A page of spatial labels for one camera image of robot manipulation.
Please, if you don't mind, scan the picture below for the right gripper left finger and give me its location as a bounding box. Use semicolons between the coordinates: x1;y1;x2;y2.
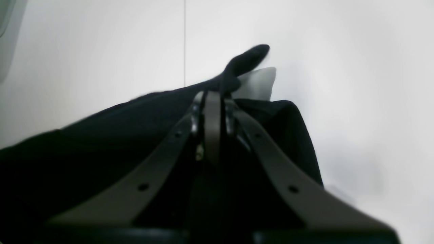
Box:
47;91;221;244

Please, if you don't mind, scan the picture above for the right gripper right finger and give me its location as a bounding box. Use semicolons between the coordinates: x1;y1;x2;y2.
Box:
223;97;400;244

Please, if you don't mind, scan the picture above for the black T-shirt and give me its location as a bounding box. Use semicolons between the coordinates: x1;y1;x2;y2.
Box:
1;44;323;244

